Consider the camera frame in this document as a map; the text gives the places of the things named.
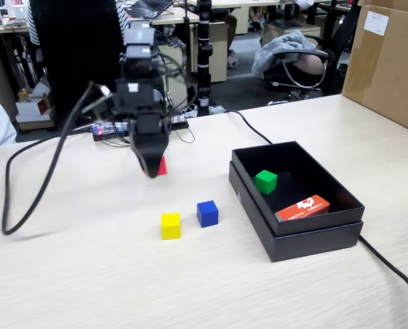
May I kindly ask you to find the large brown cardboard box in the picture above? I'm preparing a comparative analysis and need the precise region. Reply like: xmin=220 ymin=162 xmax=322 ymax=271
xmin=340 ymin=0 xmax=408 ymax=136

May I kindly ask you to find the black laptop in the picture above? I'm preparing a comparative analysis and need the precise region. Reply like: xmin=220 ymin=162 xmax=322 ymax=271
xmin=126 ymin=0 xmax=176 ymax=20

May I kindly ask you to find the controller board with red LED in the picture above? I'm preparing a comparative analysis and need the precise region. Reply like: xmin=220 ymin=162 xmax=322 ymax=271
xmin=93 ymin=121 xmax=131 ymax=138

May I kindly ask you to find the black mesh office chair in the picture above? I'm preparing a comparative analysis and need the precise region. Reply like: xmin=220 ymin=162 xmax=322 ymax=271
xmin=322 ymin=0 xmax=362 ymax=95

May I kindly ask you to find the black cardboard box lid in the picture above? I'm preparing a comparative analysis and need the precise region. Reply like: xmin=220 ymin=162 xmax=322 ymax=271
xmin=228 ymin=160 xmax=364 ymax=263

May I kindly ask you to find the white box with red side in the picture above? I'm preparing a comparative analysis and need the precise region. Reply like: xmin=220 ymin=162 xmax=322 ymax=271
xmin=16 ymin=98 xmax=50 ymax=117

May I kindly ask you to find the black high-back office chair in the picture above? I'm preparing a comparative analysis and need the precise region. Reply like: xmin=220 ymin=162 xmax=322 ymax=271
xmin=28 ymin=0 xmax=132 ymax=114

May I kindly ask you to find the thick black camera cable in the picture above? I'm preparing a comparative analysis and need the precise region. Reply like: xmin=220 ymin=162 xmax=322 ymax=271
xmin=1 ymin=81 xmax=98 ymax=236

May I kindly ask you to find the person in striped shirt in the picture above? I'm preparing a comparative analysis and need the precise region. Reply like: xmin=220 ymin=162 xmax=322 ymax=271
xmin=25 ymin=0 xmax=131 ymax=47

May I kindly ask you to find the flat brown cardboard box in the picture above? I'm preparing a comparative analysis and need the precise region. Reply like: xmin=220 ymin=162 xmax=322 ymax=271
xmin=18 ymin=119 xmax=56 ymax=131

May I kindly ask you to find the seated person's bare leg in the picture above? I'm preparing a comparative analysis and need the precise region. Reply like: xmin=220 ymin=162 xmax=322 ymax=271
xmin=224 ymin=13 xmax=241 ymax=68

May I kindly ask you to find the green wooden cube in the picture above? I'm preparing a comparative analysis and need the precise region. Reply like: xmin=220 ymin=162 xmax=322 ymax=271
xmin=254 ymin=169 xmax=278 ymax=195

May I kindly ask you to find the beige desk side cabinet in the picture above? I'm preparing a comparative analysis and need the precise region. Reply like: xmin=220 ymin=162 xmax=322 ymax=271
xmin=189 ymin=20 xmax=229 ymax=83

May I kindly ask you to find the thin black stand pole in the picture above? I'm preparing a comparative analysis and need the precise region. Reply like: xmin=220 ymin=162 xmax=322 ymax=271
xmin=182 ymin=0 xmax=193 ymax=103

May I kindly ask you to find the orange card pack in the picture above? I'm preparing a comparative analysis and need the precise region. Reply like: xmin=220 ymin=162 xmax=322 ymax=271
xmin=274 ymin=194 xmax=331 ymax=223

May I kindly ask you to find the low beige cabinet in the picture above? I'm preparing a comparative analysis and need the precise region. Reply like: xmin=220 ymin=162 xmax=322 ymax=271
xmin=263 ymin=21 xmax=322 ymax=47

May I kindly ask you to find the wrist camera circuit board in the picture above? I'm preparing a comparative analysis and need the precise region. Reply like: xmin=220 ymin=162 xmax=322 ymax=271
xmin=82 ymin=84 xmax=116 ymax=114

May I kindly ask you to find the white shipping label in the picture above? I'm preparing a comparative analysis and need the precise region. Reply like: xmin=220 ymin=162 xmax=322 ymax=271
xmin=363 ymin=10 xmax=389 ymax=37

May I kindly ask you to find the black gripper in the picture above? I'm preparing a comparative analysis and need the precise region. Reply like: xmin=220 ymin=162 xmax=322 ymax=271
xmin=113 ymin=79 xmax=170 ymax=179

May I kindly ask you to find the black table cable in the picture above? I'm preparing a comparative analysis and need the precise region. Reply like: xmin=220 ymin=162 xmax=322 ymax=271
xmin=220 ymin=109 xmax=408 ymax=329

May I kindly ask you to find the thick black stand pole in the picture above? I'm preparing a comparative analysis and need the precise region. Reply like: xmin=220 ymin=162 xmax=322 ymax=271
xmin=195 ymin=0 xmax=214 ymax=116

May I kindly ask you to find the yellow wooden cube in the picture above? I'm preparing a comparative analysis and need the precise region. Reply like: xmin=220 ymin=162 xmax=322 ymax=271
xmin=160 ymin=212 xmax=182 ymax=241

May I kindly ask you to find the blue wooden cube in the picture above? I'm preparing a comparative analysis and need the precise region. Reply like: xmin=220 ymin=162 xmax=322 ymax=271
xmin=196 ymin=200 xmax=219 ymax=228

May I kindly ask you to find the black cardboard box tray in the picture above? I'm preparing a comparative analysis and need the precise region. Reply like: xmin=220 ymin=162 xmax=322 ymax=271
xmin=231 ymin=140 xmax=365 ymax=237

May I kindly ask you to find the chrome-armrest office chair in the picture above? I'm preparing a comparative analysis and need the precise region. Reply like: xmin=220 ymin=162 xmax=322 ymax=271
xmin=261 ymin=47 xmax=330 ymax=106

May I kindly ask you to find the grey fleece blanket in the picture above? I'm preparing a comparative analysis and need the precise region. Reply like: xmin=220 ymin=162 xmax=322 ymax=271
xmin=251 ymin=29 xmax=317 ymax=76

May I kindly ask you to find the beige drawer cabinet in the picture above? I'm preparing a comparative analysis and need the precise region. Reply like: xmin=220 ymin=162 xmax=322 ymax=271
xmin=157 ymin=44 xmax=188 ymax=107

